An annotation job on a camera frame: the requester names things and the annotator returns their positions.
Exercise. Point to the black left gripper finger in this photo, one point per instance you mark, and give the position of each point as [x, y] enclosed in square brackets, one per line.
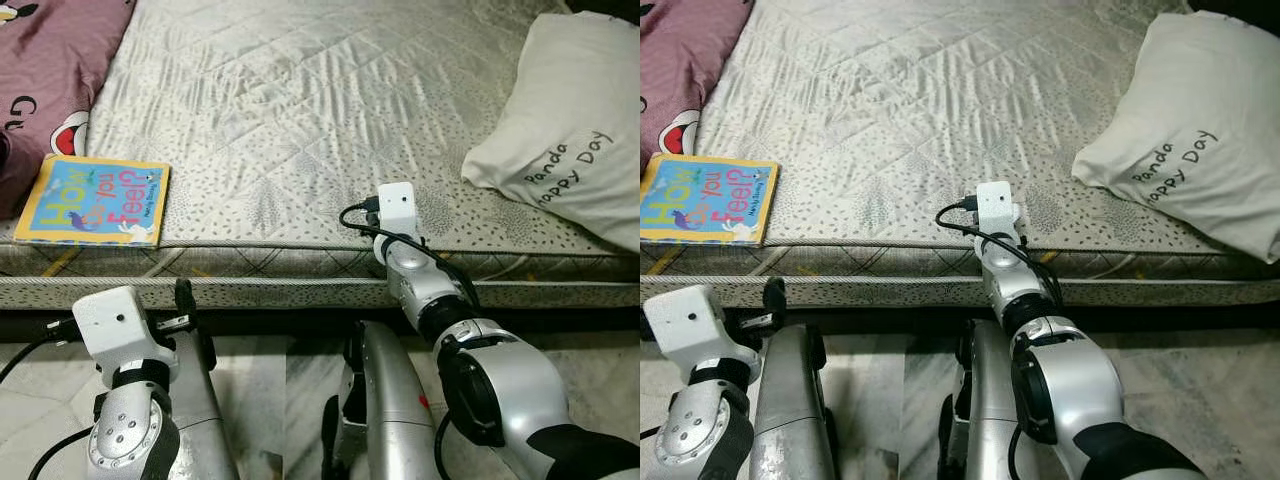
[186, 298]
[775, 297]

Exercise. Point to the yellow blue children's book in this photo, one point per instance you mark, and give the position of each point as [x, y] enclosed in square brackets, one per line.
[95, 200]
[705, 200]

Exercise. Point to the pink cartoon print blanket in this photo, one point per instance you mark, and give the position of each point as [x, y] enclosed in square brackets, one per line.
[50, 60]
[685, 50]

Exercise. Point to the beige printed pillow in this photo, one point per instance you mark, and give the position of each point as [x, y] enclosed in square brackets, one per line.
[1185, 110]
[570, 110]

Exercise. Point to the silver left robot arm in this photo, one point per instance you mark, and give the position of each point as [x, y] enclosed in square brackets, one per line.
[700, 435]
[130, 435]

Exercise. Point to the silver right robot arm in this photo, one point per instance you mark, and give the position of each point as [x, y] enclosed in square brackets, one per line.
[1080, 390]
[500, 390]

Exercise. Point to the silver left robot leg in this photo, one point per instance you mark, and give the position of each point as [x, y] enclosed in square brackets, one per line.
[800, 410]

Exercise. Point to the silver robot leg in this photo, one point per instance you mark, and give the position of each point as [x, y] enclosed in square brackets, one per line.
[390, 400]
[985, 400]
[800, 410]

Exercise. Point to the patterned fabric bed base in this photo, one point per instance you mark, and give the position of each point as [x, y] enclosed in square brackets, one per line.
[300, 292]
[900, 292]

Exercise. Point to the white quilted mattress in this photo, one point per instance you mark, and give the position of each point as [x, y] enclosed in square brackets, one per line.
[300, 120]
[900, 120]

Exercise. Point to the silver right robot leg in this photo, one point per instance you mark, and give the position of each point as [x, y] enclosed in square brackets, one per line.
[390, 400]
[985, 400]

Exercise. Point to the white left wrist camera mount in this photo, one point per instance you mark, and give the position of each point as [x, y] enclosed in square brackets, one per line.
[115, 325]
[695, 325]

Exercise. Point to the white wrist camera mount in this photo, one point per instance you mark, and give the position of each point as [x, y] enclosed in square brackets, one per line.
[695, 325]
[996, 210]
[115, 325]
[397, 210]

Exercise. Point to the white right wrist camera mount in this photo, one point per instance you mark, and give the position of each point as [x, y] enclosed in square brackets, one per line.
[996, 210]
[397, 210]

